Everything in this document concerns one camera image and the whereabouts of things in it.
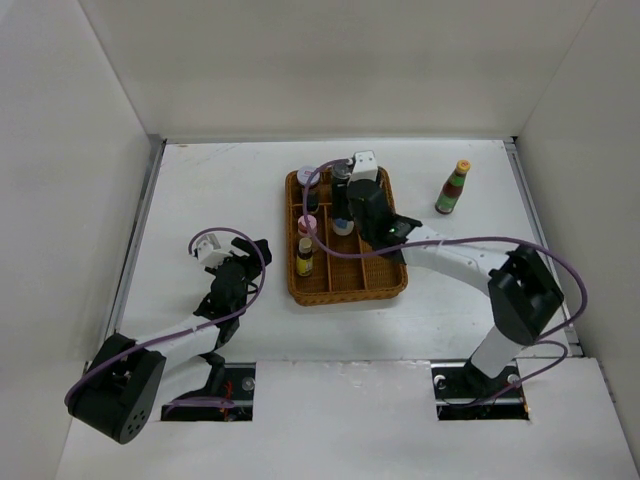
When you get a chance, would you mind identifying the tall white silver-capped shaker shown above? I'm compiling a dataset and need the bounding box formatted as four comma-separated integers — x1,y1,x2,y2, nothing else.
331,184,354,236

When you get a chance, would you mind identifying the clear-lid black band grinder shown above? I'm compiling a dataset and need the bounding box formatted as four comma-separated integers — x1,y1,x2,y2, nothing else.
331,159,353,187

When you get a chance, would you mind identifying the pink-lidded spice jar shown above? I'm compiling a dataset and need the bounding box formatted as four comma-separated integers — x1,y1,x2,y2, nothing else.
297,215,317,237

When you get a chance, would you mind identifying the small yellow bottle gold cap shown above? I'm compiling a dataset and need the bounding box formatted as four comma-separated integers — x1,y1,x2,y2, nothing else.
296,237,314,277

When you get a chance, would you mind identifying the dark jam jar white lid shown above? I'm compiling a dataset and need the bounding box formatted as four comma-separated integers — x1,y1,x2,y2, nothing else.
296,165,321,202

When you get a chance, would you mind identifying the small dark black-capped bottle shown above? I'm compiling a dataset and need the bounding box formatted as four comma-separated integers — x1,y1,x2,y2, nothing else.
307,191,320,215

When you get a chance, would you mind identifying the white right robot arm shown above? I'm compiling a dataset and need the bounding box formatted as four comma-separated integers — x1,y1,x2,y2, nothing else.
346,180,564,396

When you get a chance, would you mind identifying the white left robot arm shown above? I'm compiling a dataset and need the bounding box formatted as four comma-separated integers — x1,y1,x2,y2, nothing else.
64,229,272,444

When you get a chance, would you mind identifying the brown wicker divided tray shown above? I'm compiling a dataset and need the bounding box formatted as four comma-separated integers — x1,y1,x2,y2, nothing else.
285,171,408,306

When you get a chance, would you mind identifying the red sauce bottle yellow cap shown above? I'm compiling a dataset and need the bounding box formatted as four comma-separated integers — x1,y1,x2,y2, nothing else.
434,159,471,215

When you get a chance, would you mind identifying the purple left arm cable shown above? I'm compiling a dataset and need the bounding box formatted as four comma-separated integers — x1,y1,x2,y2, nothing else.
63,226,265,406

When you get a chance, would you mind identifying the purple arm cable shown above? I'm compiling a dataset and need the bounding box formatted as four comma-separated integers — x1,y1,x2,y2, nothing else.
63,226,265,406
301,159,589,409

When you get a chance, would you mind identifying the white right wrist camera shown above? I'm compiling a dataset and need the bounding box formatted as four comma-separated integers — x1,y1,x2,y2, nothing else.
349,150,378,183

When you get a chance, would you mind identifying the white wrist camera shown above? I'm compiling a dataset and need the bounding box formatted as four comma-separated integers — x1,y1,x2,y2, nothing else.
192,233,227,268
349,150,378,183

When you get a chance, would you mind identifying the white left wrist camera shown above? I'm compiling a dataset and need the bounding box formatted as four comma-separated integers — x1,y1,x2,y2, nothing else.
192,233,227,268

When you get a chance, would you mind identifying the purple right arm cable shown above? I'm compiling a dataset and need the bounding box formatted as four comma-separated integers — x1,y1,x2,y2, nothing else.
301,159,589,409

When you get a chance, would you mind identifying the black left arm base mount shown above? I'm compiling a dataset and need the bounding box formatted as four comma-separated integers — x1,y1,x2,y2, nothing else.
160,353,257,423

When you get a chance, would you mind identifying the aluminium left table rail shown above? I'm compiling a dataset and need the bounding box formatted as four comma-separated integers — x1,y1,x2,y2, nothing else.
101,134,166,340

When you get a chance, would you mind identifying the aluminium table rail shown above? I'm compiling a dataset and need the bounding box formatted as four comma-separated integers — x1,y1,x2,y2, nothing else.
504,137,584,357
101,134,166,340

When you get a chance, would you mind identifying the aluminium right table rail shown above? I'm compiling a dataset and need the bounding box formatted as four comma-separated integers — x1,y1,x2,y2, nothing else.
504,137,584,357

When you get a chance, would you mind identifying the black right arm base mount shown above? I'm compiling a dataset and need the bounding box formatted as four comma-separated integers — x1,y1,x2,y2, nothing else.
431,362,529,421

